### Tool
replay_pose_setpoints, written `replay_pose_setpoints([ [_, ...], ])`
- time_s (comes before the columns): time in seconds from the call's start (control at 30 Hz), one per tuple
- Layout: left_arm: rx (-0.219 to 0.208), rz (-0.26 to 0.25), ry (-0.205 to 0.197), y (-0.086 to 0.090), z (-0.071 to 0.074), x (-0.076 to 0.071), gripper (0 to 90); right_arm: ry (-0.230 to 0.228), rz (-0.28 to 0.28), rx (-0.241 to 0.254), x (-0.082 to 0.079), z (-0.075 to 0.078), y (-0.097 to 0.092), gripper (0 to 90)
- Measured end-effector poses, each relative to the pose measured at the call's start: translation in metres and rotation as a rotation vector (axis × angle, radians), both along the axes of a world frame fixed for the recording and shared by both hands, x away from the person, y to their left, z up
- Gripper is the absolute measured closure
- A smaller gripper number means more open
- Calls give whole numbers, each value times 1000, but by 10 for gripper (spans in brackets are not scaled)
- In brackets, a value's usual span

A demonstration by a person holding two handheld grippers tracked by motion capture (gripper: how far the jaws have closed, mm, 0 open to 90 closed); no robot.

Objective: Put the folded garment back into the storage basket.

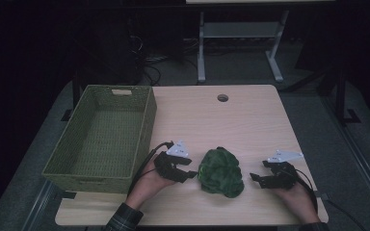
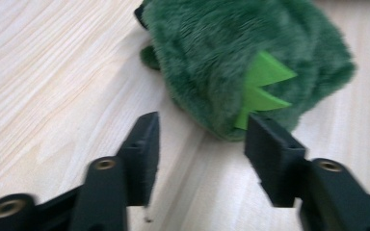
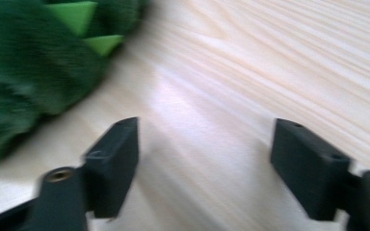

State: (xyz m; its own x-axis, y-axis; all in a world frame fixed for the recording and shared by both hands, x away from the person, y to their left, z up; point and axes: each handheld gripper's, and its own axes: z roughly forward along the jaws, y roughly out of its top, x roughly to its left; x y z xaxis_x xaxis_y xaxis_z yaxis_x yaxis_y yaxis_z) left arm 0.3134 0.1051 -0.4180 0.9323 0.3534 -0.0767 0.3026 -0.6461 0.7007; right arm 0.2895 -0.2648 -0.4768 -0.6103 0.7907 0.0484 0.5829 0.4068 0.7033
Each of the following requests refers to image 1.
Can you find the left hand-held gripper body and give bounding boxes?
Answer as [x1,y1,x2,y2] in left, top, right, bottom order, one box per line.
[153,139,190,183]

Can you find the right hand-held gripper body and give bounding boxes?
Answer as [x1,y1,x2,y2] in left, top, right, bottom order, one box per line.
[266,149,304,191]

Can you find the green fleece garment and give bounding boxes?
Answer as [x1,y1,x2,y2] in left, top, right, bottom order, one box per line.
[197,146,246,199]

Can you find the green woven basket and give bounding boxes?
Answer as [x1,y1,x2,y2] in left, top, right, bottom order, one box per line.
[40,84,158,195]

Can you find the person's right hand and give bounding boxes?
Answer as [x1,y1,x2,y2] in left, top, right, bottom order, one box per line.
[274,180,321,224]

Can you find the person's left hand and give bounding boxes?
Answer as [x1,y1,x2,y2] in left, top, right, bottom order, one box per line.
[124,156,178,212]

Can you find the grey tape strip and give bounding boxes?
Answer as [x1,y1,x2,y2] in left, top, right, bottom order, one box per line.
[313,190,330,202]

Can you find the black metal stand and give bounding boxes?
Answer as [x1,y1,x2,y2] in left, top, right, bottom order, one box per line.
[278,62,362,127]

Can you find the grey metal stand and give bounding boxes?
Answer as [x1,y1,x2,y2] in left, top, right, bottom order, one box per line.
[196,9,290,84]

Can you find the right hand-held gripper black cable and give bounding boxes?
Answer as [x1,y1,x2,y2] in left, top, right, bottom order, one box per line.
[293,167,320,214]

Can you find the thin black cable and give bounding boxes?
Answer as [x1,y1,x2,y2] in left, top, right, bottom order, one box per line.
[325,198,369,231]

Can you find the grey metal rail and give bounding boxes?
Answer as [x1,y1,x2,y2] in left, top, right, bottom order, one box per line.
[21,180,56,231]
[320,95,370,223]

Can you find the tangle of black cables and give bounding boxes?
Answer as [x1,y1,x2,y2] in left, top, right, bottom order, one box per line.
[127,34,200,87]

